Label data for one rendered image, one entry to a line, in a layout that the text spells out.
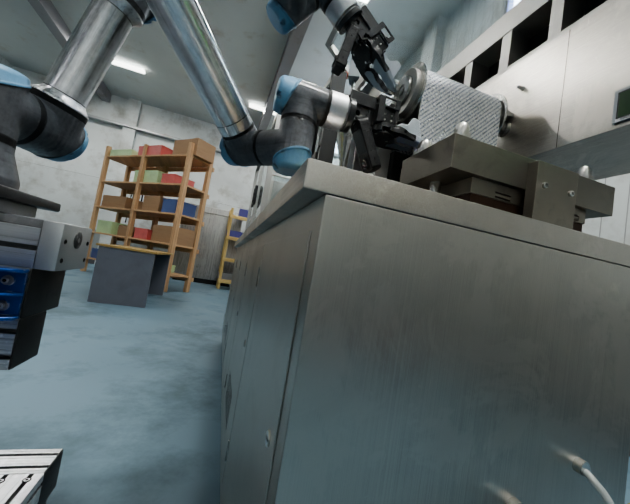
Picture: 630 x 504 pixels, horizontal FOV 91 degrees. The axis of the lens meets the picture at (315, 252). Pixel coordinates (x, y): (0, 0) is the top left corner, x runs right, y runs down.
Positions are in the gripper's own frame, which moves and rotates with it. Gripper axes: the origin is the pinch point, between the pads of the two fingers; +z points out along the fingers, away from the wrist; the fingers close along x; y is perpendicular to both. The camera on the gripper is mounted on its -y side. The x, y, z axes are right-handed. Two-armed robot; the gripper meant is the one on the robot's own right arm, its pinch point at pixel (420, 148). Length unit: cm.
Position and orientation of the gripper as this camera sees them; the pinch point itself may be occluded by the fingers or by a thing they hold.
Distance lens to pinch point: 81.0
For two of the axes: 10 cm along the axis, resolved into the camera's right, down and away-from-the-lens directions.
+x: -2.9, 0.1, 9.6
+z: 9.4, 1.7, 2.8
